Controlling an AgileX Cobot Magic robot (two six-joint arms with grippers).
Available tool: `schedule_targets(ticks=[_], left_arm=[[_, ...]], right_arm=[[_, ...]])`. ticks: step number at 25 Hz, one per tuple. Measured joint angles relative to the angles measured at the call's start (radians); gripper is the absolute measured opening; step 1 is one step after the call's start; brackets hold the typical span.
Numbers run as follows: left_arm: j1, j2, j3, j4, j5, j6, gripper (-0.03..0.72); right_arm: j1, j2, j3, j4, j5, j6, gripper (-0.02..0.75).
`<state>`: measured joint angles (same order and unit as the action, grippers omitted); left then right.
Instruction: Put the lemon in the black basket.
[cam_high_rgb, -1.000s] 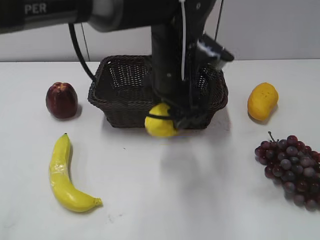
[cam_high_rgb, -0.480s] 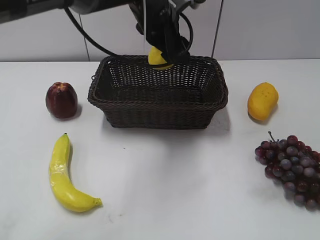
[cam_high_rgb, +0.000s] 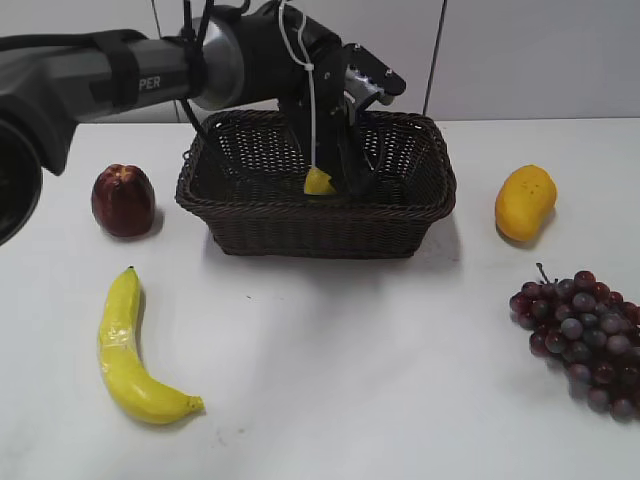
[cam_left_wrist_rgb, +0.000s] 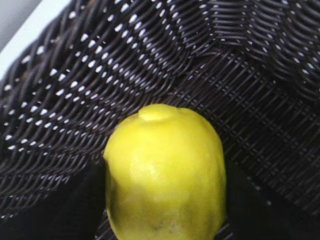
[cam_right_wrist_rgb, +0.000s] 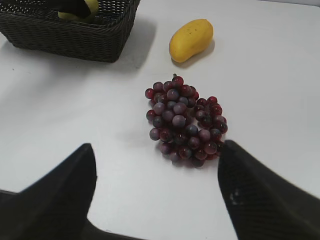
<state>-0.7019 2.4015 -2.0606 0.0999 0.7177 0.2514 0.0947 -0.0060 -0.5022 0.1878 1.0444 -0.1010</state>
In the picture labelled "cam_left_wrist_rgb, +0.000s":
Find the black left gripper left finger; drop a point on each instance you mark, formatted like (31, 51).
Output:
(79, 217)

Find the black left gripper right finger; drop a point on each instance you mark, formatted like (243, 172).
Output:
(249, 215)

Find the yellow lemon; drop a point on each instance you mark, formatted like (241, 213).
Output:
(165, 176)

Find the dark brown wicker basket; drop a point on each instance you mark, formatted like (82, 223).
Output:
(250, 67)

